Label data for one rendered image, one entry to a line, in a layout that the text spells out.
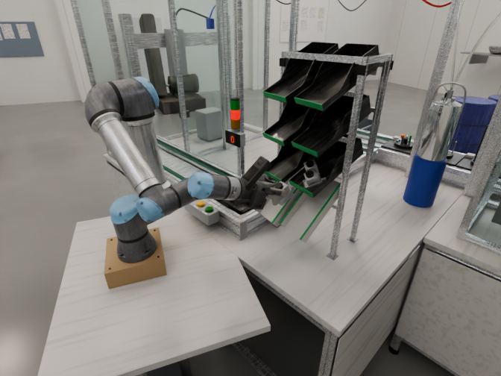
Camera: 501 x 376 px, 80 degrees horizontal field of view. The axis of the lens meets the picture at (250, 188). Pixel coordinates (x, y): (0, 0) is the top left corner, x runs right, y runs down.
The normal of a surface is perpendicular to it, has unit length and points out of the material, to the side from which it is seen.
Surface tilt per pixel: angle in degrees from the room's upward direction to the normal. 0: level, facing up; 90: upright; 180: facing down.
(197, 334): 0
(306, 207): 45
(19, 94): 90
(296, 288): 0
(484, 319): 90
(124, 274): 90
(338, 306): 0
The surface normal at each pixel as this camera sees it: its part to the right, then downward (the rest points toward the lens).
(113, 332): 0.00, -0.88
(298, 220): -0.59, -0.44
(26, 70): 0.34, 0.44
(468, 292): -0.72, 0.33
